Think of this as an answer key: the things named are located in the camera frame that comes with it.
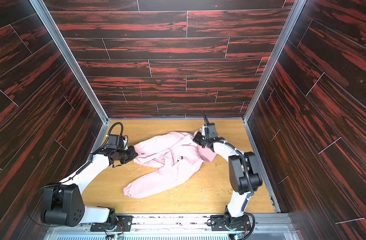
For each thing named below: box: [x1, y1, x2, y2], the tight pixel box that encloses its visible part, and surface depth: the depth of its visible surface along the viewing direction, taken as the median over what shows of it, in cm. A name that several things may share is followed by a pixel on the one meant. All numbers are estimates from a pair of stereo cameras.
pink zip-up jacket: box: [123, 131, 217, 199], surface depth 91 cm
